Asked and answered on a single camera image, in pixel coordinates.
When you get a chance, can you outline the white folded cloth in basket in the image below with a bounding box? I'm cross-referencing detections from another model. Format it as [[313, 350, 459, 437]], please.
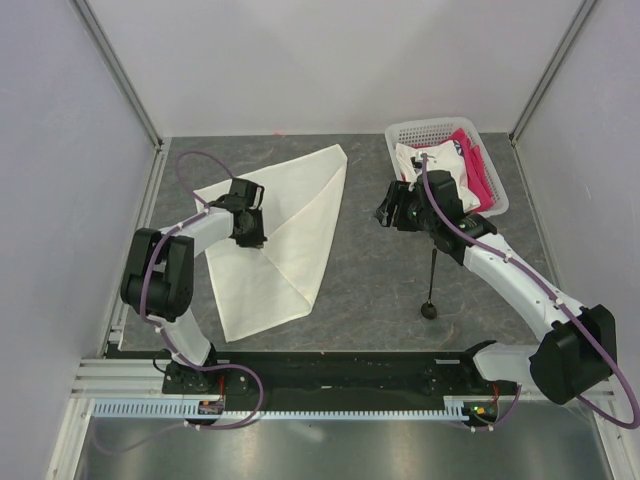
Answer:
[[394, 140, 481, 213]]

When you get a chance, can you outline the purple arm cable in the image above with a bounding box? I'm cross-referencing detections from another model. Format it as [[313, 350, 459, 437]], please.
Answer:
[[418, 153, 640, 434], [92, 149, 266, 454]]

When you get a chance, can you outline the light blue cable duct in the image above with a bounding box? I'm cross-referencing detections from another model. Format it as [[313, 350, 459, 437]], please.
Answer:
[[92, 395, 468, 423]]

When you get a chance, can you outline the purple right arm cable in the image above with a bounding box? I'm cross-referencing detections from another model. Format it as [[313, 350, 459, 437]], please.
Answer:
[[418, 153, 640, 434]]

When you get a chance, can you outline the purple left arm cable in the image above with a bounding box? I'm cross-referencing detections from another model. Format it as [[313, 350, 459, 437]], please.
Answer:
[[92, 149, 266, 454]]

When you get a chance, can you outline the pink cloth in basket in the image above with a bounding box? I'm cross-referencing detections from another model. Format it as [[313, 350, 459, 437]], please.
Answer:
[[437, 128, 494, 213]]

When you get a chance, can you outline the black spoon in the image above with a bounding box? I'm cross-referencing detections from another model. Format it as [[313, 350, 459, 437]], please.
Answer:
[[420, 248, 438, 320]]

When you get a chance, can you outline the aluminium frame post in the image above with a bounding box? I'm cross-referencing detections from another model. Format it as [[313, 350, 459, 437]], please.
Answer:
[[509, 0, 600, 146], [69, 0, 164, 150]]

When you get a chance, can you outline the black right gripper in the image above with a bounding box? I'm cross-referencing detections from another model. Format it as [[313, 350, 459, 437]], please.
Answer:
[[373, 179, 438, 233]]

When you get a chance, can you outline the white plastic basket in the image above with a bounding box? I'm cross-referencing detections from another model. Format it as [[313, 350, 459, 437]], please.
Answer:
[[385, 117, 509, 218]]

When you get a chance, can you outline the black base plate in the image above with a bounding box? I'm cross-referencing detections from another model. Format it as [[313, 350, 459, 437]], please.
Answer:
[[162, 352, 516, 410]]

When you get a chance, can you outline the left aluminium frame post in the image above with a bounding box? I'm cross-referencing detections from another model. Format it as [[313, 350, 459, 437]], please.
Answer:
[[69, 0, 164, 150]]

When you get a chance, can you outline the cream cloth napkin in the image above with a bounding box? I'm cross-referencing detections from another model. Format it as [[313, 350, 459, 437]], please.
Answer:
[[196, 145, 347, 342]]

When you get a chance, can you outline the right aluminium frame post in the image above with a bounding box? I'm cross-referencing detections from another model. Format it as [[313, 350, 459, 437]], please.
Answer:
[[509, 0, 600, 146]]

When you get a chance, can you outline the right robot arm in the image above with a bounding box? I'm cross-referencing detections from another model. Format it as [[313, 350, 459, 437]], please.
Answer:
[[375, 170, 617, 405]]

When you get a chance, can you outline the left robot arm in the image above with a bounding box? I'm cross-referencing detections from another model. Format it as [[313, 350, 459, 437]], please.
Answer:
[[120, 178, 266, 393]]

